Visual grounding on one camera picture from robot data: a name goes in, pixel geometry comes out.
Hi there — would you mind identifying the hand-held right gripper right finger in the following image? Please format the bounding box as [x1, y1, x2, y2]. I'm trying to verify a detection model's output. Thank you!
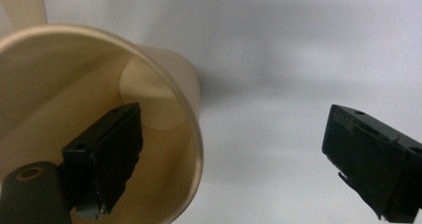
[320, 104, 422, 224]

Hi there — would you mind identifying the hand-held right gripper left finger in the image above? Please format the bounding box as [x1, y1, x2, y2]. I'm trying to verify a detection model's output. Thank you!
[61, 102, 144, 220]

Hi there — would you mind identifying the beige paper cup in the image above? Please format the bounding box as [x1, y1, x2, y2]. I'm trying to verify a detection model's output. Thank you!
[0, 24, 204, 224]
[0, 0, 48, 39]

